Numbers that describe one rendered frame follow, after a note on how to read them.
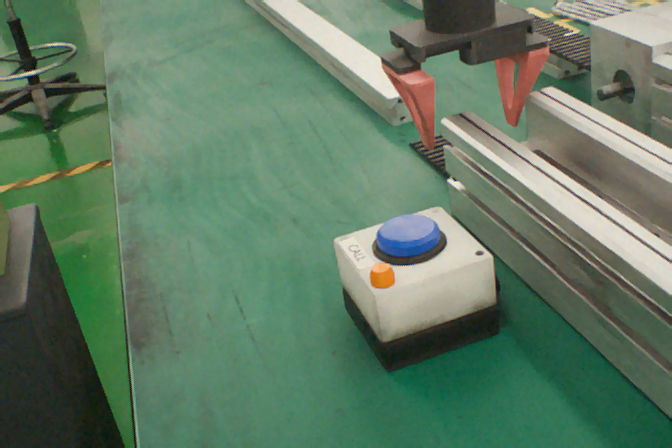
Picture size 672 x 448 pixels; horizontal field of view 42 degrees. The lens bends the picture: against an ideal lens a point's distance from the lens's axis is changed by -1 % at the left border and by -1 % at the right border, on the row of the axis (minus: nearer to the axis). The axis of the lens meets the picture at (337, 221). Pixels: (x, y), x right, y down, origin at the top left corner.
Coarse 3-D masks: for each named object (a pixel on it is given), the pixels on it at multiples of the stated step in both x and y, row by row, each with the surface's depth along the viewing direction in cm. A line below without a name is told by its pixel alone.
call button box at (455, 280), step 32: (448, 224) 57; (352, 256) 55; (384, 256) 54; (416, 256) 54; (448, 256) 54; (480, 256) 53; (352, 288) 56; (416, 288) 52; (448, 288) 53; (480, 288) 54; (384, 320) 52; (416, 320) 53; (448, 320) 54; (480, 320) 55; (384, 352) 54; (416, 352) 54
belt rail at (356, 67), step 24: (264, 0) 130; (288, 0) 128; (288, 24) 119; (312, 24) 115; (312, 48) 112; (336, 48) 104; (360, 48) 102; (336, 72) 102; (360, 72) 95; (360, 96) 96; (384, 96) 88; (408, 120) 88
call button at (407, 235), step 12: (408, 216) 56; (420, 216) 56; (384, 228) 55; (396, 228) 55; (408, 228) 55; (420, 228) 55; (432, 228) 54; (384, 240) 54; (396, 240) 54; (408, 240) 54; (420, 240) 54; (432, 240) 54; (384, 252) 54; (396, 252) 54; (408, 252) 54; (420, 252) 54
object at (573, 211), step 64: (448, 128) 65; (576, 128) 62; (512, 192) 60; (576, 192) 53; (640, 192) 56; (512, 256) 61; (576, 256) 52; (640, 256) 46; (576, 320) 54; (640, 320) 47; (640, 384) 49
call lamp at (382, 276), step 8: (376, 264) 52; (384, 264) 52; (376, 272) 52; (384, 272) 51; (392, 272) 52; (376, 280) 52; (384, 280) 52; (392, 280) 52; (376, 288) 52; (384, 288) 52
